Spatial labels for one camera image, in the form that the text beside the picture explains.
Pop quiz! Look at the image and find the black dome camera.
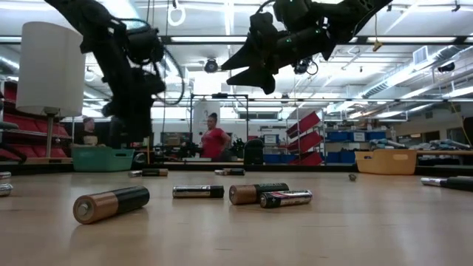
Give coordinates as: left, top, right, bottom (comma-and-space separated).
204, 58, 220, 74

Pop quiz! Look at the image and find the white hanging ring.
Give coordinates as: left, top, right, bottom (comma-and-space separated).
167, 4, 187, 27

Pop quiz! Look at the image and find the grey blue machine part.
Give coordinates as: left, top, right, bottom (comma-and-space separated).
428, 138, 472, 151
369, 137, 407, 151

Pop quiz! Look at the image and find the blue bin shelf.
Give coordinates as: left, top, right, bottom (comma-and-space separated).
324, 129, 388, 164

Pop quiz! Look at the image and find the yellow hanging hook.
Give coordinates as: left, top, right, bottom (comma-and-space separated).
372, 13, 384, 52

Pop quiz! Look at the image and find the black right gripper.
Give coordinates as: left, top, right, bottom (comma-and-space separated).
220, 11, 282, 96

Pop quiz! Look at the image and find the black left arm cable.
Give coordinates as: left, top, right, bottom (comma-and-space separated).
153, 44, 186, 107

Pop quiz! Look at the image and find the person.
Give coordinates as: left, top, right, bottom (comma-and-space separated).
199, 112, 232, 163
73, 117, 99, 147

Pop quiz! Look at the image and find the black chair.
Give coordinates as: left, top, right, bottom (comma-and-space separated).
0, 120, 27, 164

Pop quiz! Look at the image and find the brown cardboard box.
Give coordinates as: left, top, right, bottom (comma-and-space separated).
161, 132, 193, 147

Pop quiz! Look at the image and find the black ceiling light rail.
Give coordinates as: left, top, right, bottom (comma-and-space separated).
83, 96, 473, 104
0, 35, 473, 47

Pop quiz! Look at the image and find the yellow plastic bin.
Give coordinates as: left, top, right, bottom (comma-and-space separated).
354, 149, 418, 176

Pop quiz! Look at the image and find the white table lamp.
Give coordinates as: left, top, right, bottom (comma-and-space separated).
15, 21, 87, 165

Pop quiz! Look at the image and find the black aluminium table frame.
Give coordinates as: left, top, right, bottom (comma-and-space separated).
0, 161, 473, 177

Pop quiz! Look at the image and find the black ceiling camera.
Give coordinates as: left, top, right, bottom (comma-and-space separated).
293, 57, 319, 77

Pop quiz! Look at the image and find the wooden workbench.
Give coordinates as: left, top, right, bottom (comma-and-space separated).
415, 149, 473, 157

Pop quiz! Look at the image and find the red storage shelf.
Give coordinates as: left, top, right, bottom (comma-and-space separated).
0, 80, 72, 163

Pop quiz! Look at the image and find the red bin rack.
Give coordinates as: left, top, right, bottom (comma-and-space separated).
286, 110, 324, 166

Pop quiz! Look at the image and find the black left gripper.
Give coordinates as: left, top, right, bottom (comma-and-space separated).
101, 65, 167, 149

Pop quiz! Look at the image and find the green plastic bin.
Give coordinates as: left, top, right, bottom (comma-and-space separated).
71, 146, 136, 173

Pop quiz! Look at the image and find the white air vent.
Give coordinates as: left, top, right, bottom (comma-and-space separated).
412, 45, 429, 66

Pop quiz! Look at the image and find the silver ceiling duct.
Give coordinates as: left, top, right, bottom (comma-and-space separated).
360, 44, 473, 100

